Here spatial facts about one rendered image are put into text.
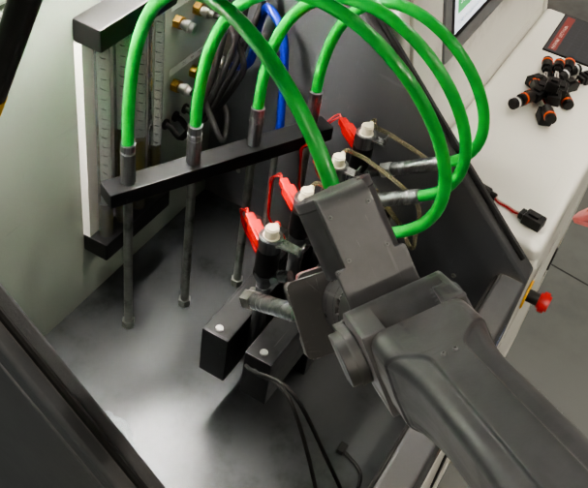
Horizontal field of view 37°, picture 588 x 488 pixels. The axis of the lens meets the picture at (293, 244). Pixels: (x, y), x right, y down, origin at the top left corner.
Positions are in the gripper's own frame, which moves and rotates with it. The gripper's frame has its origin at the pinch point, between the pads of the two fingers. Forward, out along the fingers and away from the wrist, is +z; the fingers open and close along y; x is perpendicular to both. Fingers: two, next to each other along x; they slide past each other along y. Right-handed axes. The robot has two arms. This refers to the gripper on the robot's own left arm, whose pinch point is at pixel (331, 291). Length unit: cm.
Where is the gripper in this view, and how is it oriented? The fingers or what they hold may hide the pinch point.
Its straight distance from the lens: 80.1
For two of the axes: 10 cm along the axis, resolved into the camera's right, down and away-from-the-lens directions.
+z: -1.8, -0.4, 9.8
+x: 2.9, 9.5, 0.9
